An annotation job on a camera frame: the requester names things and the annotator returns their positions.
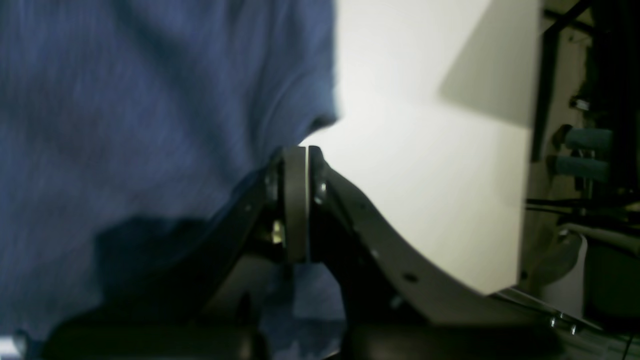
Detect navy blue t-shirt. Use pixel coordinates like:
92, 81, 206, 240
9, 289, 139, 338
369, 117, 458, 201
1, 0, 337, 360

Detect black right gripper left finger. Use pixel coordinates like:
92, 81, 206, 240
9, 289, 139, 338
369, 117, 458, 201
40, 146, 307, 360

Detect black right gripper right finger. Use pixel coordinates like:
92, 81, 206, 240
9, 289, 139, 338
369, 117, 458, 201
308, 146, 566, 360

